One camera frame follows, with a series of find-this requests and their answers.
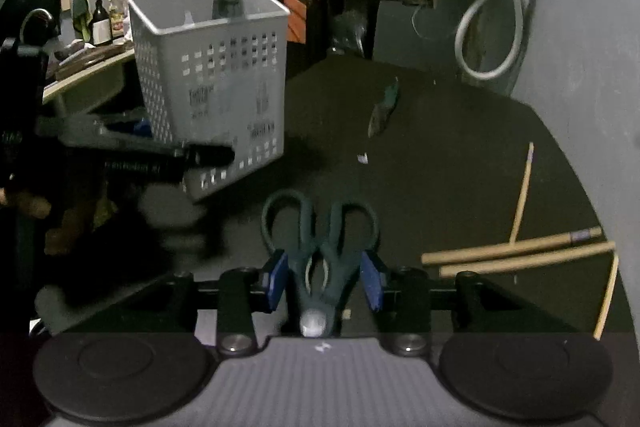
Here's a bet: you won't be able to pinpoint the person's left hand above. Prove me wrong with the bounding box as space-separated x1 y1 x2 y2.
0 189 118 255

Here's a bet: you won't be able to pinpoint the grey water hose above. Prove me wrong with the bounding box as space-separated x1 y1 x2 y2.
454 0 543 81

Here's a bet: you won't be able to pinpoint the wooden chopping board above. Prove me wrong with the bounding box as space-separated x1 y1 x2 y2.
55 44 133 78

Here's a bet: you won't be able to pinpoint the dark plastic bag pile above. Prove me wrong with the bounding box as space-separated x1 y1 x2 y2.
327 9 368 56

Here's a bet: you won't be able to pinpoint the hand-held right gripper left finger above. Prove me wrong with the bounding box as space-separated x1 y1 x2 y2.
117 251 291 355

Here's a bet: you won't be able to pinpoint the wooden chopstick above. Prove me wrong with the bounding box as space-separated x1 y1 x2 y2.
439 241 617 279
509 142 535 244
593 253 620 341
421 227 603 266

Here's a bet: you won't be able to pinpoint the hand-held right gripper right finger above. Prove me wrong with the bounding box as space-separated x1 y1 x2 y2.
360 251 551 355

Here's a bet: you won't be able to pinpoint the orange bag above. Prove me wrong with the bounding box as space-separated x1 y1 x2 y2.
284 0 308 44

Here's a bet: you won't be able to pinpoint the dark grey cabinet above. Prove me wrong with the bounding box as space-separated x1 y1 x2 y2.
371 0 506 70

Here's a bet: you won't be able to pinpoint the grey perforated plastic basket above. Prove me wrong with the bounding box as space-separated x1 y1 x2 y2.
125 0 292 202

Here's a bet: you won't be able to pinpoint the pump bottle with label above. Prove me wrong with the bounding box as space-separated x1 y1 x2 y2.
89 0 114 48

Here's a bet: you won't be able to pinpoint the small condiment bottle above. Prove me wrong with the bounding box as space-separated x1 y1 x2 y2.
107 0 130 38

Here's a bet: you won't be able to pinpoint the dark green scissors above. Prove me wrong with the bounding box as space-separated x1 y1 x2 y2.
261 188 380 338

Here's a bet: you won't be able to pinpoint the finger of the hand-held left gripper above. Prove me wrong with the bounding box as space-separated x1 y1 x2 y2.
42 114 186 158
102 146 236 184

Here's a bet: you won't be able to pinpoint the kitchen counter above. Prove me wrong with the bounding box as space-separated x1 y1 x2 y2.
41 47 138 108

